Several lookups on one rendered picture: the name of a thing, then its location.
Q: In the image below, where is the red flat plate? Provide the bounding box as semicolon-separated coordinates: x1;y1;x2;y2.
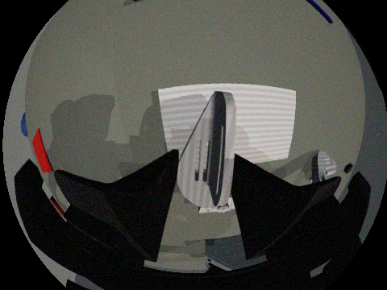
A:
32;129;54;173

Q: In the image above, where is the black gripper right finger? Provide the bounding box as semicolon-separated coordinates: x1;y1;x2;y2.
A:
231;154;342;260

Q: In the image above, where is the blue rectangular bar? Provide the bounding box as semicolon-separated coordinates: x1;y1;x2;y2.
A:
306;0;333;23

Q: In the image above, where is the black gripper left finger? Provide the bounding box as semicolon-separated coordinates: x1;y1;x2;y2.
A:
54;149;180;262

